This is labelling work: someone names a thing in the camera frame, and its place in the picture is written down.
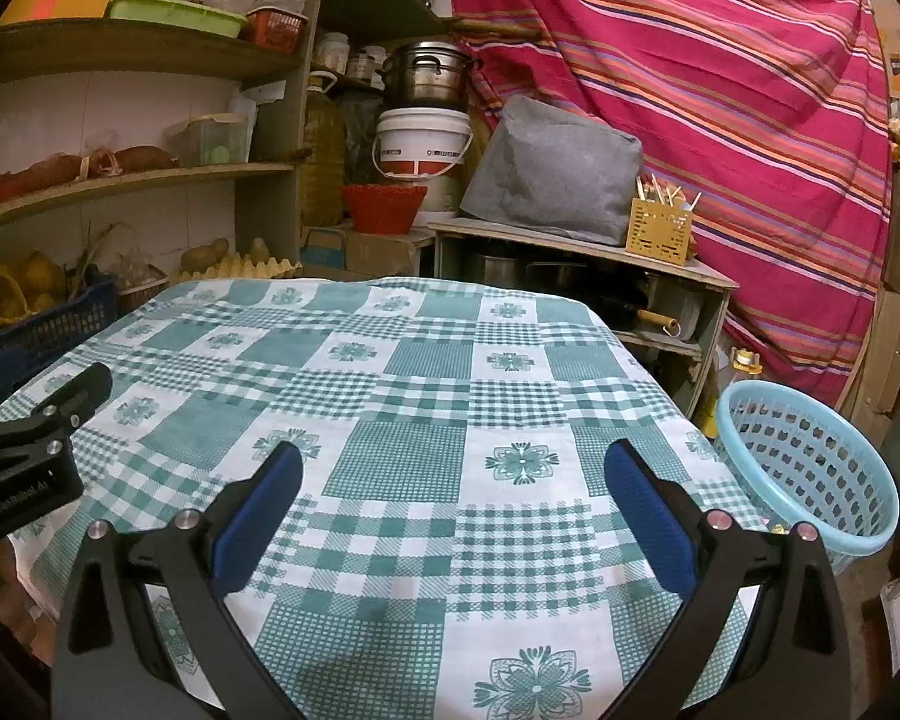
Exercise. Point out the small potato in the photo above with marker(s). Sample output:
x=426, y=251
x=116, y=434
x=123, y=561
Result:
x=260, y=249

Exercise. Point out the plain white bucket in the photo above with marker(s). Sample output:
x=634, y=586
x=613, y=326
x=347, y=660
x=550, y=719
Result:
x=442, y=191

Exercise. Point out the white bucket with red label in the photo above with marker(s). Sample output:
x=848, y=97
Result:
x=420, y=135

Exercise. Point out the small red basket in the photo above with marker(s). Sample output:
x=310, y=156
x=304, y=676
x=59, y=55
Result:
x=276, y=30

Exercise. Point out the yellow chopstick holder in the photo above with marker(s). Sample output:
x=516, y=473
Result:
x=656, y=236

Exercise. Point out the bundle of chopsticks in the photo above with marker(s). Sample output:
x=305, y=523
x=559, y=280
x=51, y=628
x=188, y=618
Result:
x=667, y=191

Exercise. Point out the white lidded jar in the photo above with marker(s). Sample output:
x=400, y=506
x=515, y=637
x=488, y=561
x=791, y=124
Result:
x=334, y=54
x=367, y=64

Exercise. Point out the large oil bottle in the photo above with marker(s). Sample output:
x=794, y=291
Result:
x=322, y=150

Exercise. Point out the grey cushion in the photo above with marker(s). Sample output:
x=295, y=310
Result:
x=547, y=172

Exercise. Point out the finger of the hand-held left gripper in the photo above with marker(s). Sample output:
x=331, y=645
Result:
x=82, y=394

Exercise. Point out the bottle with yellow cap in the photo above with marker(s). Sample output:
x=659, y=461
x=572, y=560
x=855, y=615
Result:
x=748, y=367

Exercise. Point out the blue plastic crate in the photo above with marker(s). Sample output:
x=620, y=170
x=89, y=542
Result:
x=37, y=334

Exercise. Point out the wooden shelf unit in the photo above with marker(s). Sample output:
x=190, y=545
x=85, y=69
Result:
x=157, y=52

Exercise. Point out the pink striped cloth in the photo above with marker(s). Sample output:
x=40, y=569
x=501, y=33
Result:
x=720, y=90

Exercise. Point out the cardboard box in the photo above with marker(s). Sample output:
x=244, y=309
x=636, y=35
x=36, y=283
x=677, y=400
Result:
x=375, y=251

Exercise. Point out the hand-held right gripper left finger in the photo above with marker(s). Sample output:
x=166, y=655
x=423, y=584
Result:
x=259, y=517

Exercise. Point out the large metal pot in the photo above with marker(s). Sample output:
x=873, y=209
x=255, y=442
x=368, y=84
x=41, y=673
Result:
x=427, y=79

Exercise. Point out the green plastic tray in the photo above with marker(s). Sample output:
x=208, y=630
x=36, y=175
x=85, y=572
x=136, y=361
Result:
x=176, y=15

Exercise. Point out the large potato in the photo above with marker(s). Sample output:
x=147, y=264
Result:
x=204, y=253

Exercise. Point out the yellow egg tray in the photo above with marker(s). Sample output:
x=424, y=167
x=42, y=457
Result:
x=240, y=268

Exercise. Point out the low wooden cabinet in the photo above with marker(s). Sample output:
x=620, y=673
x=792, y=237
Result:
x=570, y=247

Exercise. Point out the brown wicker basket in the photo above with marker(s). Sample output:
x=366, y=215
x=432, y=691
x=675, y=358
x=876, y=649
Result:
x=142, y=289

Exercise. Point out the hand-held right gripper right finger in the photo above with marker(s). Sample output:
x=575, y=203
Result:
x=649, y=517

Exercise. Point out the red plastic basin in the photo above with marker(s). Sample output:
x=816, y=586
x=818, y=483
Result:
x=382, y=210

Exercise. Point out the light blue plastic basket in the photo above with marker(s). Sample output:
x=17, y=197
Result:
x=750, y=450

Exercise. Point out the yellow net bag of fruit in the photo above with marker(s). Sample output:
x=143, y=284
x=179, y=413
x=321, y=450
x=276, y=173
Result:
x=0, y=300

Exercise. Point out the green checked tablecloth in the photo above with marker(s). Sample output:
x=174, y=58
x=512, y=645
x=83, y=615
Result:
x=420, y=465

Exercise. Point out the clear plastic container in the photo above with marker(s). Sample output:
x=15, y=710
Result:
x=217, y=139

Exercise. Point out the yellow box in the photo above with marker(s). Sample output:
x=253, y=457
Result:
x=52, y=6

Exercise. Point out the steel pot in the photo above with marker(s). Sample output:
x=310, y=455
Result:
x=496, y=270

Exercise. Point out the red net bag of yams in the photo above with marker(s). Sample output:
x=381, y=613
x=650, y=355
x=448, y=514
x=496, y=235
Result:
x=142, y=157

